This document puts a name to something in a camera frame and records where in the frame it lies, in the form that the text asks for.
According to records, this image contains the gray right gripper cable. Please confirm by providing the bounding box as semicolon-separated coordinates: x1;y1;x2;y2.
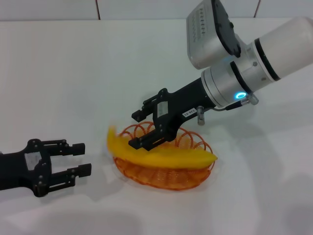
197;94;259;126

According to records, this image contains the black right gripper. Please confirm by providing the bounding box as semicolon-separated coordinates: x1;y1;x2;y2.
128;78;216;151

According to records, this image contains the yellow banana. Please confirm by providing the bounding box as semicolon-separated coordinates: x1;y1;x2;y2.
107;125;218;169

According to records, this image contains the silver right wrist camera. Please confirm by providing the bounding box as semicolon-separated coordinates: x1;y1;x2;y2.
185;0;243;71

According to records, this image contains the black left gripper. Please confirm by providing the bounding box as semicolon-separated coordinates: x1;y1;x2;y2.
0;138;92;198

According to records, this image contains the orange wire basket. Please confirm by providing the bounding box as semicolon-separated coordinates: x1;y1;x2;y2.
112;121;216;192

